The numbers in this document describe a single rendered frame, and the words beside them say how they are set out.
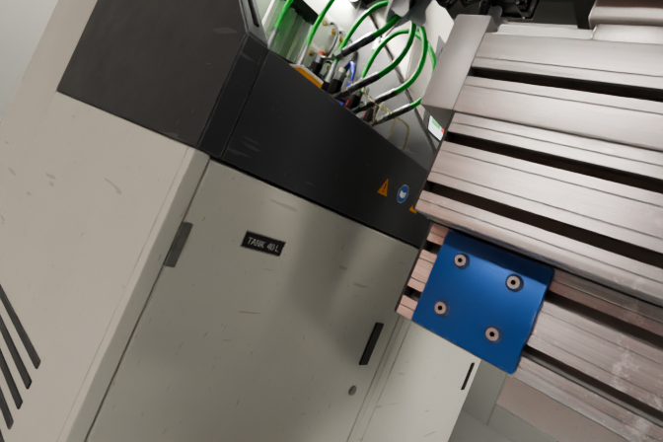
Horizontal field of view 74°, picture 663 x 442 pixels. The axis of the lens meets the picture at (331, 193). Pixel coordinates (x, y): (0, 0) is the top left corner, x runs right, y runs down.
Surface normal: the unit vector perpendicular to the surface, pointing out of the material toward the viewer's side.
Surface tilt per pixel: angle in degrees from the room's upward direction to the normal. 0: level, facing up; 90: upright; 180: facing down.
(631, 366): 90
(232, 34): 90
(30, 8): 90
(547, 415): 90
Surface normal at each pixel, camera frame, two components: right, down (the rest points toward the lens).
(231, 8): -0.59, -0.29
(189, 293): 0.71, 0.28
